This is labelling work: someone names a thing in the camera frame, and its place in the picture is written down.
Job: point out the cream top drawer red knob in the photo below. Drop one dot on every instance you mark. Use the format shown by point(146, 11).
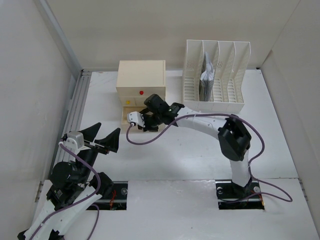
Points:
point(140, 91)

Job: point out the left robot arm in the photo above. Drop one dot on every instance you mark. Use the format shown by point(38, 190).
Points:
point(75, 185)

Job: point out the drawer with blue knob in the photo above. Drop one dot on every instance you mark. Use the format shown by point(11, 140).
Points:
point(139, 101)

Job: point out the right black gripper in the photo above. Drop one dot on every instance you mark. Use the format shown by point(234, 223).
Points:
point(147, 128)

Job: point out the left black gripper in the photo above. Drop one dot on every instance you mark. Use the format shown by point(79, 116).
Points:
point(110, 142)

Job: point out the white plastic file organizer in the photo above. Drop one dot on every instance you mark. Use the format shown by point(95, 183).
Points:
point(229, 60)

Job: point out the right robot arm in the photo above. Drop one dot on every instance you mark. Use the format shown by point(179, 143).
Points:
point(233, 137)

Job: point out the grey black booklet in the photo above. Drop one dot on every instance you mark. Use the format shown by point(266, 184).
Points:
point(207, 77)

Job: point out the drawer with yellow knob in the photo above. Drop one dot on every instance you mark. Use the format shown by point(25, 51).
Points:
point(127, 101)

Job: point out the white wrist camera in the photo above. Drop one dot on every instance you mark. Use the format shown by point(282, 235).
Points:
point(136, 118)
point(74, 140)

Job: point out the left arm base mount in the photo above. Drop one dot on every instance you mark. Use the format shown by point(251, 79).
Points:
point(116, 200)

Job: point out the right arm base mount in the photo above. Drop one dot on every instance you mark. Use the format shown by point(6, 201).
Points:
point(233, 197)

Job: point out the aluminium frame rail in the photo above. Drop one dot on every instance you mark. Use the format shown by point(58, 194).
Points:
point(79, 83)

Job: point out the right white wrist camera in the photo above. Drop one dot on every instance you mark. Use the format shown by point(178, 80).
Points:
point(136, 118)

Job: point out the cream wooden drawer cabinet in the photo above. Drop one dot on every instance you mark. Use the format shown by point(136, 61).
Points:
point(142, 73)

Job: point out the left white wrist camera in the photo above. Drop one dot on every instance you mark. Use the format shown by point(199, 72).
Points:
point(74, 140)

